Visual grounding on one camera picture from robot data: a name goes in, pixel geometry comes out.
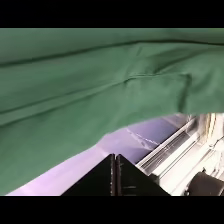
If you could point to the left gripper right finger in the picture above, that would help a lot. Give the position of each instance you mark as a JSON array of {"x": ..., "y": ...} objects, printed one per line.
[{"x": 133, "y": 181}]

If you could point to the silver frame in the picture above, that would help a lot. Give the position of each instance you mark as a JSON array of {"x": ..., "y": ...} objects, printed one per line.
[{"x": 180, "y": 150}]

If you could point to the green T-shirt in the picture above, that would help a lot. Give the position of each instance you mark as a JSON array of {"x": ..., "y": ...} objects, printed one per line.
[{"x": 83, "y": 93}]

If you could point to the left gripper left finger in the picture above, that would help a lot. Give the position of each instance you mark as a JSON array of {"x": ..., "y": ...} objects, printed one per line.
[{"x": 96, "y": 181}]

